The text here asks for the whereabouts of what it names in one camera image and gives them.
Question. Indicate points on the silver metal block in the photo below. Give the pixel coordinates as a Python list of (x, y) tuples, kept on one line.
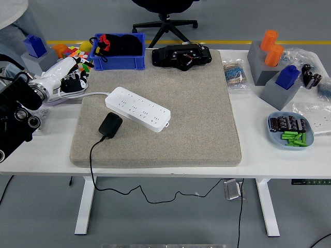
[(232, 189)]

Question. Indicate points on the light blue plate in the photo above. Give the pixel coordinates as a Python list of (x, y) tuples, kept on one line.
[(276, 139)]

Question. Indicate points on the person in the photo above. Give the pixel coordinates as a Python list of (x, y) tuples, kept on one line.
[(15, 33)]

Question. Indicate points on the white wall socket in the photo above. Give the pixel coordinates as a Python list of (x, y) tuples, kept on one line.
[(319, 124)]

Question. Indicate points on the black capacitor with stripe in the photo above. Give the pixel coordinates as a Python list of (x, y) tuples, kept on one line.
[(292, 122), (273, 124), (302, 125), (282, 122)]

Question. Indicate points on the clear bag of resistors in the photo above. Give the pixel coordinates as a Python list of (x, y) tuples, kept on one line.
[(235, 75)]

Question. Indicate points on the orange cylinder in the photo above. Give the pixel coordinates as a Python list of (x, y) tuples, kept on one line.
[(273, 55), (269, 40)]

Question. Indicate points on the blue plastic bin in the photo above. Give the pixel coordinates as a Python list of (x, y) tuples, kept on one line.
[(116, 63)]

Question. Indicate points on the large black capacitor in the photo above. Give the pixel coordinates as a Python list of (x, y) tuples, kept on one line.
[(317, 80), (308, 79), (306, 68)]

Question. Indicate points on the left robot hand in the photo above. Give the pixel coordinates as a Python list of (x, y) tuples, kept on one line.
[(55, 73)]

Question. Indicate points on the clear bag of blue parts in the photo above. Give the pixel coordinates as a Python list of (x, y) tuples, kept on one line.
[(325, 89)]

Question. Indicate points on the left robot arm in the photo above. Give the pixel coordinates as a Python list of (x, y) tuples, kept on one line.
[(13, 103)]

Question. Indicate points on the black office chair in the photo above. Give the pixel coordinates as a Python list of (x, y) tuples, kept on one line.
[(165, 23)]

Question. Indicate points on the crumpled clear plastic bag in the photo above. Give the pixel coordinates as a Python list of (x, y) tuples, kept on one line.
[(297, 56)]

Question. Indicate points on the black pouch with red trim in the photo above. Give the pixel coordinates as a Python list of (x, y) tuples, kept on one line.
[(124, 46)]

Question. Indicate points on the grey single-slot block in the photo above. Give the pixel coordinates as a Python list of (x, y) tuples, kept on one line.
[(44, 62), (279, 96)]

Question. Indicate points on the yellow ball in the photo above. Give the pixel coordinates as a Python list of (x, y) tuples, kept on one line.
[(85, 47)]

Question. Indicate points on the clear socket bag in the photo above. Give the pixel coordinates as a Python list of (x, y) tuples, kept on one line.
[(301, 108)]

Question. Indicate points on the black desk control panel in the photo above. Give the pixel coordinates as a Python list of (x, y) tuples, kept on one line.
[(310, 182)]

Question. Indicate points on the black plug adapter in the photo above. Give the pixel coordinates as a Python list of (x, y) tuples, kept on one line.
[(110, 125)]

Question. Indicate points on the white table leg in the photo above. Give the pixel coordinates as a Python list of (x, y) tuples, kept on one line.
[(269, 206), (85, 206)]

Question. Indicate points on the blue plastic block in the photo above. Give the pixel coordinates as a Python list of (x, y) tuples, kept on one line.
[(287, 77), (35, 46)]

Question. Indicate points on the orange plastic object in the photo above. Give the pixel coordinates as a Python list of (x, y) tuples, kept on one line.
[(60, 49)]

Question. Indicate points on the grey two-slot block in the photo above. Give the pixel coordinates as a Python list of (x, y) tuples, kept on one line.
[(258, 64)]

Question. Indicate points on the pile of green cylinders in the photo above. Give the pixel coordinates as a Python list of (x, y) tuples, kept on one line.
[(293, 138)]

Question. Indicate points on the black mechanical device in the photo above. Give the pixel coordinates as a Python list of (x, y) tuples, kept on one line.
[(165, 55)]

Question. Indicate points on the white power strip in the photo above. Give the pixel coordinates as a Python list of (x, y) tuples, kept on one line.
[(139, 108)]

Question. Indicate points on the grey-brown mat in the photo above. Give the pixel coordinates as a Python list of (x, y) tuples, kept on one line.
[(181, 116)]

